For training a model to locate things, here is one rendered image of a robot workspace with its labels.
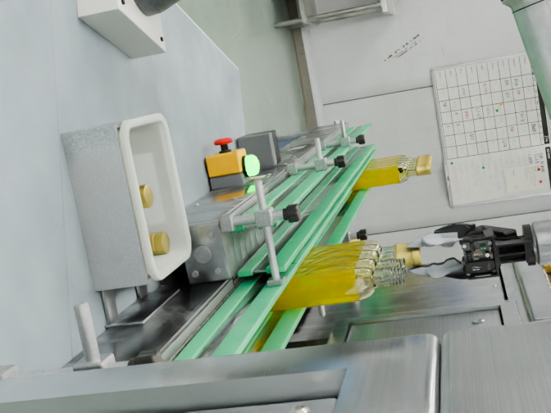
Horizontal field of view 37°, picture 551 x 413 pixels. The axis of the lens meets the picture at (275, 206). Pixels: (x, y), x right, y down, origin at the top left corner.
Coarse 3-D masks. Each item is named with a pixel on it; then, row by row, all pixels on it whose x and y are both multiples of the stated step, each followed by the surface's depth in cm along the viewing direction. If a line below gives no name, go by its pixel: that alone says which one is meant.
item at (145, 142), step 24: (144, 120) 116; (120, 144) 110; (144, 144) 125; (168, 144) 125; (144, 168) 126; (168, 168) 126; (168, 192) 126; (144, 216) 111; (168, 216) 127; (144, 240) 111; (168, 264) 118
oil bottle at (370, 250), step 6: (360, 246) 152; (366, 246) 151; (312, 252) 153; (318, 252) 152; (324, 252) 152; (330, 252) 151; (336, 252) 150; (342, 252) 149; (348, 252) 148; (354, 252) 148; (360, 252) 147; (366, 252) 147; (372, 252) 148; (378, 252) 149; (306, 258) 150; (312, 258) 149; (318, 258) 149; (378, 258) 148
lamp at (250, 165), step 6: (246, 156) 171; (252, 156) 170; (246, 162) 170; (252, 162) 169; (258, 162) 172; (246, 168) 170; (252, 168) 169; (258, 168) 171; (246, 174) 170; (252, 174) 170
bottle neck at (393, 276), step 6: (378, 270) 138; (384, 270) 137; (390, 270) 137; (396, 270) 136; (402, 270) 136; (378, 276) 137; (384, 276) 137; (390, 276) 136; (396, 276) 136; (402, 276) 136; (378, 282) 137; (384, 282) 137; (390, 282) 137; (396, 282) 136; (402, 282) 136
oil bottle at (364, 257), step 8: (336, 256) 147; (344, 256) 146; (352, 256) 145; (360, 256) 143; (368, 256) 143; (304, 264) 146; (312, 264) 144; (320, 264) 144; (328, 264) 143; (376, 264) 143
